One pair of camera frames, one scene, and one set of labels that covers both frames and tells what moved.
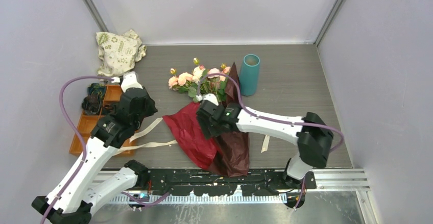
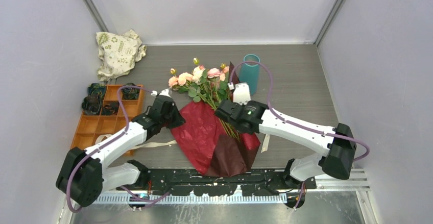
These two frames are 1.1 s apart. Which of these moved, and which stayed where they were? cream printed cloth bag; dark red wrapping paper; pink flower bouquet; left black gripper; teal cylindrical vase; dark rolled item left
Moved: left black gripper; dark red wrapping paper
Stayed: pink flower bouquet; dark rolled item left; cream printed cloth bag; teal cylindrical vase
